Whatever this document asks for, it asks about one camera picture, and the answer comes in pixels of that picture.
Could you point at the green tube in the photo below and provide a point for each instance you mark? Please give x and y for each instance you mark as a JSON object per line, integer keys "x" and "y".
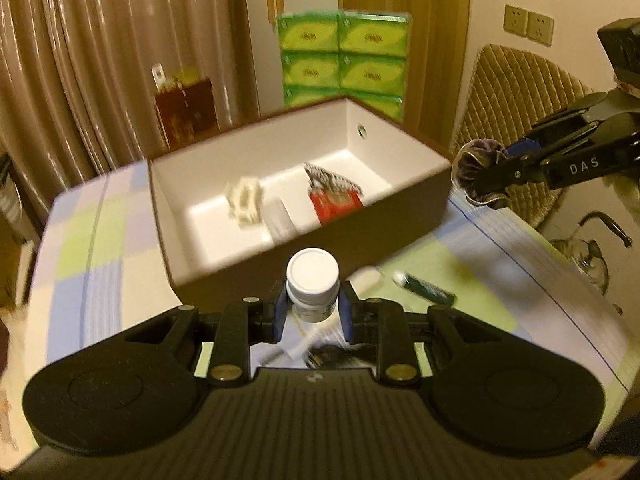
{"x": 425, "y": 287}

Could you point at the red gift bag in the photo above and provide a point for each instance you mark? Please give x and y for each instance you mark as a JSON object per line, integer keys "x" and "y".
{"x": 185, "y": 115}

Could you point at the quilted chair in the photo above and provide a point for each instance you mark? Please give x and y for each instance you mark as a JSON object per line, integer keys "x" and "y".
{"x": 520, "y": 90}

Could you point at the stack of green tissue packs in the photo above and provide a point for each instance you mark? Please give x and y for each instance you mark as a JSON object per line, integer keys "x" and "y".
{"x": 310, "y": 35}

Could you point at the white hair claw clip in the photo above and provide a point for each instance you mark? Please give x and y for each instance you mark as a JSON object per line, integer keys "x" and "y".
{"x": 245, "y": 200}

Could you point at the glass teapot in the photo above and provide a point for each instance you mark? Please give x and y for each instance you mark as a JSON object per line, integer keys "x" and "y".
{"x": 590, "y": 260}

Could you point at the brown cardboard box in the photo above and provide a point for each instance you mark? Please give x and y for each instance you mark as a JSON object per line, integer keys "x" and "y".
{"x": 400, "y": 215}

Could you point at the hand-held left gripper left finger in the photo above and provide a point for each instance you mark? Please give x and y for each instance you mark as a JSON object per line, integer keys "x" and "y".
{"x": 280, "y": 316}

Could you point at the checked tablecloth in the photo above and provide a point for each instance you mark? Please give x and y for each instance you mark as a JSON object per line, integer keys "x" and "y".
{"x": 100, "y": 270}

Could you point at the leopard hair claw clip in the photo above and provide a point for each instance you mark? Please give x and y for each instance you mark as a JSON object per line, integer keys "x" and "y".
{"x": 330, "y": 180}

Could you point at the beige curtain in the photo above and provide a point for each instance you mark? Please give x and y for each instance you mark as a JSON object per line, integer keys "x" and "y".
{"x": 100, "y": 60}

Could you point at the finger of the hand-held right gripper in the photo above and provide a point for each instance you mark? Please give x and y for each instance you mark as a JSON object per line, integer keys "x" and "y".
{"x": 520, "y": 175}
{"x": 522, "y": 148}

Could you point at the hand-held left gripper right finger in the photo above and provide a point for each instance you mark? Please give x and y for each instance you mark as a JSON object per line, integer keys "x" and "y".
{"x": 348, "y": 317}

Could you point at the clear floss pick box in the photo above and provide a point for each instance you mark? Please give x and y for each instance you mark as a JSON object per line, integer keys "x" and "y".
{"x": 280, "y": 220}

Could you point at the beige wall socket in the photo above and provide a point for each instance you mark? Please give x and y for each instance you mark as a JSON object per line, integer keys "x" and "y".
{"x": 515, "y": 20}
{"x": 541, "y": 27}

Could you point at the red candy packet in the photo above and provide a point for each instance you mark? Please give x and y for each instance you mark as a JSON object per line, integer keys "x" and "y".
{"x": 335, "y": 206}

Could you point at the dark velvet scrunchie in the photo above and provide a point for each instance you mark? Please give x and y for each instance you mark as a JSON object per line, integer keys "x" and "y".
{"x": 470, "y": 160}

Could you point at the white pill bottle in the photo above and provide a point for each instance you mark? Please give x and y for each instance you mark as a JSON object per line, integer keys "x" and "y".
{"x": 312, "y": 270}

